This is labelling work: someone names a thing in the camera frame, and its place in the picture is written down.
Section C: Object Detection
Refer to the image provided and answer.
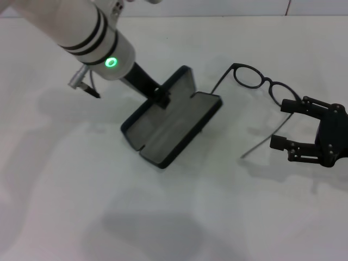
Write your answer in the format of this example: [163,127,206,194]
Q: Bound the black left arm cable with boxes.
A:
[67,66,102,99]

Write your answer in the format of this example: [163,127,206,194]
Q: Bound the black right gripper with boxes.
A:
[269,95,348,168]

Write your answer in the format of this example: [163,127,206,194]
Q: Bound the black glasses case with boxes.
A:
[120,65,223,170]

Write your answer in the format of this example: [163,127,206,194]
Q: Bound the black glasses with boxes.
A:
[210,63,302,160]

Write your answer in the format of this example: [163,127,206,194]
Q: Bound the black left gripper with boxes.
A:
[121,61,171,109]

